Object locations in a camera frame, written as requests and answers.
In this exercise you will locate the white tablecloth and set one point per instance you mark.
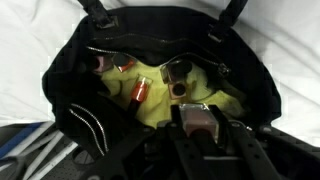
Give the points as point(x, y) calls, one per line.
point(33, 50)

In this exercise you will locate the pale pink nail polish bottle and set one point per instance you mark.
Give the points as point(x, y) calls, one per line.
point(200, 121)

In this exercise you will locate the red-orange square nail polish bottle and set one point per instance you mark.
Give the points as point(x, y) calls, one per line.
point(140, 90)

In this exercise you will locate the yellow cloth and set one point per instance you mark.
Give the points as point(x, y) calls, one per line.
point(156, 105)

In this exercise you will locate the coral red nail polish bottle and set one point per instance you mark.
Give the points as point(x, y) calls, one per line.
point(124, 63)

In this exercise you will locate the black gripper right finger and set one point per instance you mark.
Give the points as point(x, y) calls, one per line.
point(266, 153)

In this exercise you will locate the dark brown nail polish bottle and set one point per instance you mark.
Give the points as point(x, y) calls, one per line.
point(175, 70)

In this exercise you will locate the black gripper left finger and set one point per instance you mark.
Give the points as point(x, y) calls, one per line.
point(160, 150)

